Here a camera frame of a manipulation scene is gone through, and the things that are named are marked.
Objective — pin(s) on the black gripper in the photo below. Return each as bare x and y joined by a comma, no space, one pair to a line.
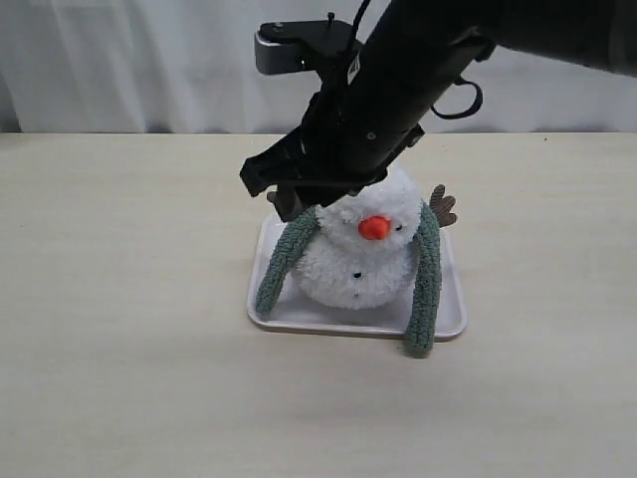
347,138

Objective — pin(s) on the green knitted scarf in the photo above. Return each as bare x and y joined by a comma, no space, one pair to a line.
361,255

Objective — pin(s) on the white plush snowman toy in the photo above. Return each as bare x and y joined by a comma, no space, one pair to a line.
397,186

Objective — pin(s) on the white rectangular plastic tray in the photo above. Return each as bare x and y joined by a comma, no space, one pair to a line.
296,313

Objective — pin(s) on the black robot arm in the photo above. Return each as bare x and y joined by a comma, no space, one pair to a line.
428,45

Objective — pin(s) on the white curtain backdrop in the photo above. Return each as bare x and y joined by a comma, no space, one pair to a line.
189,67

